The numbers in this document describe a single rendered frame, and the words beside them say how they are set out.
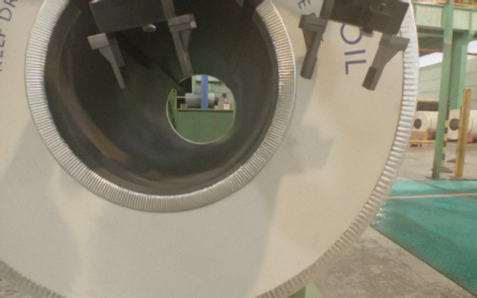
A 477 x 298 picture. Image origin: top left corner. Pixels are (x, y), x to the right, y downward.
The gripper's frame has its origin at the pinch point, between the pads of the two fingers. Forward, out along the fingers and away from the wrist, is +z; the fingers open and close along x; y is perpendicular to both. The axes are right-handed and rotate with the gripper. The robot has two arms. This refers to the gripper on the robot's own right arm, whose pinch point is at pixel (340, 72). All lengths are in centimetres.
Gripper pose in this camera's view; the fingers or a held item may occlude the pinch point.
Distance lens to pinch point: 51.5
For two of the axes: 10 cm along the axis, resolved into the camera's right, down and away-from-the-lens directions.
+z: -1.7, 8.6, 4.8
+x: 9.8, 1.1, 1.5
